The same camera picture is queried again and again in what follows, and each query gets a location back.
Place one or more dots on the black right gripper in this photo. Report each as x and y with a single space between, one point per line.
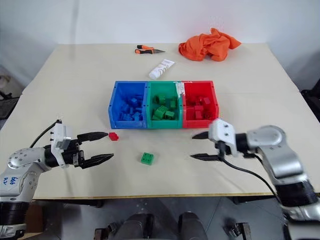
226 150

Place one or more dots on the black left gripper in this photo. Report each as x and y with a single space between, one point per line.
72 156

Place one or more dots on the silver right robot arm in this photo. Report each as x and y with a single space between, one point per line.
280 155

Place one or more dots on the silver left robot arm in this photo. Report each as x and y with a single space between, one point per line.
22 162

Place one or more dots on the small red building block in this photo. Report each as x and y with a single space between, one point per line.
113 136

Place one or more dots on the red plastic bin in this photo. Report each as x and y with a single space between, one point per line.
197 123

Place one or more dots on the blue plastic bin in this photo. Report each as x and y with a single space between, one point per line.
126 125

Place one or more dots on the blue building block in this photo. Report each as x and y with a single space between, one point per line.
125 108
137 116
133 101
123 117

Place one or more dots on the green plastic bin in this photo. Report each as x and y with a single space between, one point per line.
163 124

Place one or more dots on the green four-stud building block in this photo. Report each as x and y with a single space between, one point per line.
147 159

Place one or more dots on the white tape strip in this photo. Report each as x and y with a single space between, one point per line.
179 88

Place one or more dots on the white squeeze tube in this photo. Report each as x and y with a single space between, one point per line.
161 70

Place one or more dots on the crumpled orange cloth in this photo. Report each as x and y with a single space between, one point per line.
207 47

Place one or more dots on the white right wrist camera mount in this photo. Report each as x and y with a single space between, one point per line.
222 131

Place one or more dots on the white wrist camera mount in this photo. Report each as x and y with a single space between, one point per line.
59 133
222 131

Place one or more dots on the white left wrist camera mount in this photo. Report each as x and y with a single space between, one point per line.
59 133

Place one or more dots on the dark metal foot frame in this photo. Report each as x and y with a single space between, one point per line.
237 230
105 231

